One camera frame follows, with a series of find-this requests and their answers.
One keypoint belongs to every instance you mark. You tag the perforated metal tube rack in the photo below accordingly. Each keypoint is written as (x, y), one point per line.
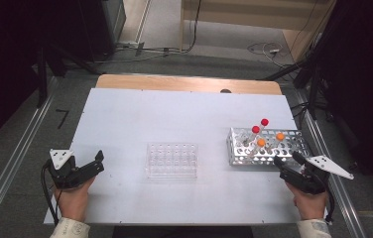
(267, 158)

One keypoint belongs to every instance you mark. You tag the aluminium floor rail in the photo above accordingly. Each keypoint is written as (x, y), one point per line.
(336, 191)
(19, 145)

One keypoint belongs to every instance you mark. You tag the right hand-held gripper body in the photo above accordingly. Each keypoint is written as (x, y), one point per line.
(307, 180)

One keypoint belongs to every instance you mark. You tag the wooden table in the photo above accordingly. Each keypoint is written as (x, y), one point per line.
(174, 82)

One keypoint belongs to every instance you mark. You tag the clear plastic tube rack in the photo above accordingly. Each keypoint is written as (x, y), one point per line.
(172, 161)

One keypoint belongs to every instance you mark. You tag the person's right hand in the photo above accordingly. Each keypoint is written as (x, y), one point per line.
(310, 205)

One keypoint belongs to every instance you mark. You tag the dark table grommet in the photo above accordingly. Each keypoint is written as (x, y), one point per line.
(225, 91)

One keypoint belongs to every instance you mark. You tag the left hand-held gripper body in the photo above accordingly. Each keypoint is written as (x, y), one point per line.
(62, 173)

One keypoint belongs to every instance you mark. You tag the black metal stand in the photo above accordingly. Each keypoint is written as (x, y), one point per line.
(313, 95)
(41, 82)

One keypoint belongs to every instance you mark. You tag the wooden cabinet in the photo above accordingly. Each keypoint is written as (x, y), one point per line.
(240, 15)

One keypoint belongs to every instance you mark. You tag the white board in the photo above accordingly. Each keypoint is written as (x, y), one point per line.
(174, 115)

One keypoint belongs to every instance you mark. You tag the white power strip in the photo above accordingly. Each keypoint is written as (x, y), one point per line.
(126, 43)

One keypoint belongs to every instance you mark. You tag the black cabinet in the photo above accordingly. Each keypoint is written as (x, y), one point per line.
(101, 26)

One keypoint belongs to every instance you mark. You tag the red capped test tube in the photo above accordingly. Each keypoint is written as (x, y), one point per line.
(264, 122)
(255, 129)

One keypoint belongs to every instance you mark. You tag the person's dark clothing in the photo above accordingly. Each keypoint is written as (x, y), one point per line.
(181, 232)

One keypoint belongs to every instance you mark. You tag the person's left hand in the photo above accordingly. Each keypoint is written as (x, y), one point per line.
(72, 201)

